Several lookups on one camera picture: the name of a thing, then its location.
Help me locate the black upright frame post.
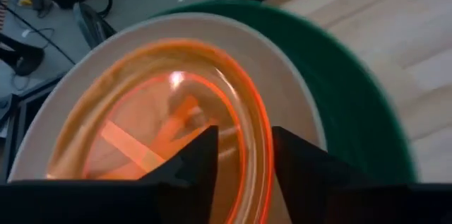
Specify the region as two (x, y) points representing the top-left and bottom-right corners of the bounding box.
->
(72, 1), (118, 50)

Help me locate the black stand base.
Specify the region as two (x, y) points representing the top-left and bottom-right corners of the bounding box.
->
(0, 32), (46, 77)

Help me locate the large dark green plate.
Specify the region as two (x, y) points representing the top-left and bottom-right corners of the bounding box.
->
(155, 0), (420, 184)

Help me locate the small orange translucent plate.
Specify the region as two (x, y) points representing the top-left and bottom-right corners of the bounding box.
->
(44, 37), (276, 224)

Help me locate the small black hazard-striped mat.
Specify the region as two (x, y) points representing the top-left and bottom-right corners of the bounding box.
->
(0, 0), (11, 33)

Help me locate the thin black floor cable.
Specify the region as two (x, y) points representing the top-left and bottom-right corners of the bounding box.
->
(0, 3), (77, 65)

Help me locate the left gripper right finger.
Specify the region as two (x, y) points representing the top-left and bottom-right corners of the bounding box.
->
(272, 126), (374, 224)

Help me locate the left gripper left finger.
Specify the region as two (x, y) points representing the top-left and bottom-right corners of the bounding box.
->
(139, 125), (219, 224)

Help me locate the large white plate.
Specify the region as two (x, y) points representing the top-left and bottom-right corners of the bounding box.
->
(6, 11), (328, 224)

